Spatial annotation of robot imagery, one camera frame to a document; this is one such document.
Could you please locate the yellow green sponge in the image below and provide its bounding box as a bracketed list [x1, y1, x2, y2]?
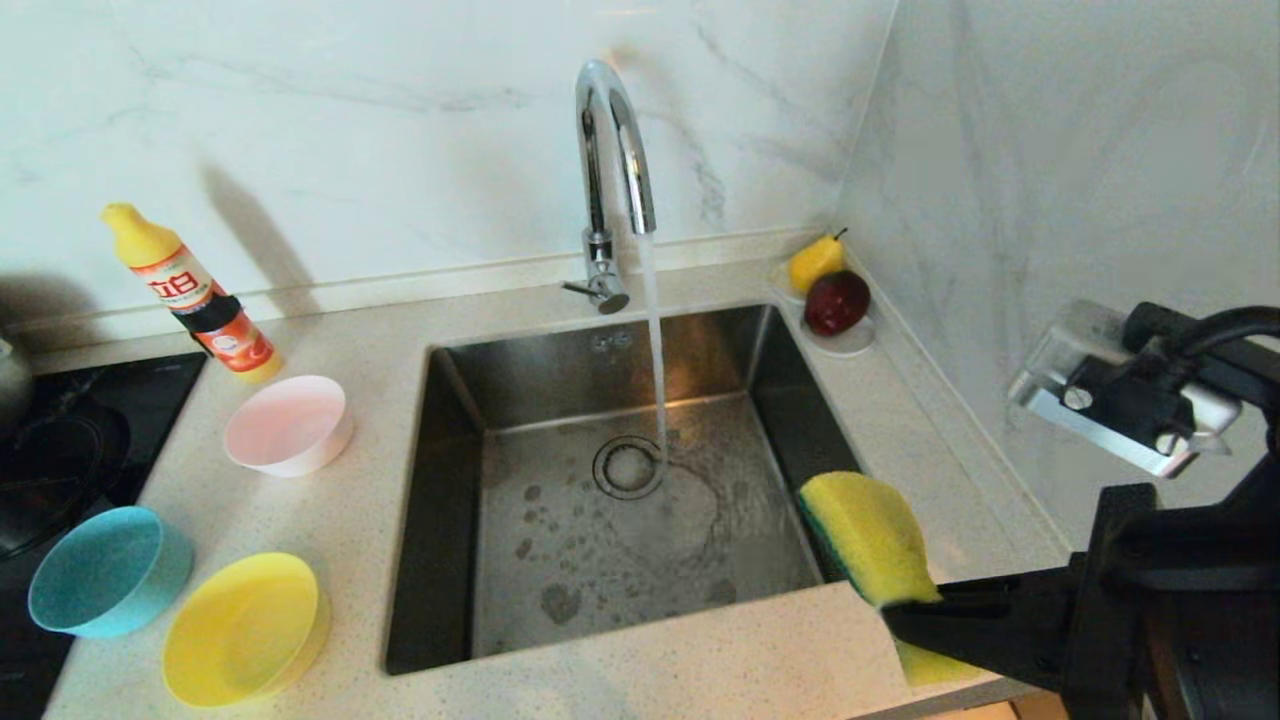
[798, 471, 986, 688]

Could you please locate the orange dish soap bottle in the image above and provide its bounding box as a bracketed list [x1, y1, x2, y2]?
[101, 203, 284, 384]

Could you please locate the blue plastic bowl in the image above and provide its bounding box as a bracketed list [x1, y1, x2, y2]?
[29, 506, 194, 639]

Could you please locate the round metal sink drain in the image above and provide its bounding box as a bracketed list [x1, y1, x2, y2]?
[592, 436, 666, 501]

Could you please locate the stainless steel sink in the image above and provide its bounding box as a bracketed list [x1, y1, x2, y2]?
[385, 303, 911, 676]

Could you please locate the small white saucer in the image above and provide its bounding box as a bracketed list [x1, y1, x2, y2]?
[800, 315, 876, 358]

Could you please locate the dark red apple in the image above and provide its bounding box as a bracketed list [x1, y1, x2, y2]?
[802, 271, 870, 338]

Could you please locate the yellow pear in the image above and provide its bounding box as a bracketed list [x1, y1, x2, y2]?
[787, 229, 847, 297]

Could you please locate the running tap water stream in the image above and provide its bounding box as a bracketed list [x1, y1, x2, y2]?
[638, 232, 671, 466]

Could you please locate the chrome gooseneck faucet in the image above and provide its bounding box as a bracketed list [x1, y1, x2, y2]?
[560, 60, 657, 315]

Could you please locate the pink plastic bowl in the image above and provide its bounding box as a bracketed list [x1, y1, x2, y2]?
[224, 375, 355, 477]

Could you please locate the yellow plastic bowl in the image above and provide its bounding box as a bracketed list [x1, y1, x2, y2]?
[163, 552, 331, 708]

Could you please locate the black glass cooktop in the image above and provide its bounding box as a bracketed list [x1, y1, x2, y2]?
[0, 352, 208, 720]

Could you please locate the black round pan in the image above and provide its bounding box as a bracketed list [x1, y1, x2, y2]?
[0, 400, 132, 561]

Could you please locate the metal kettle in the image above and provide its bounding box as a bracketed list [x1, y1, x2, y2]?
[0, 335, 37, 441]

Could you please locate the right wrist camera unit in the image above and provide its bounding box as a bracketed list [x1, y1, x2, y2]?
[1008, 300, 1243, 479]

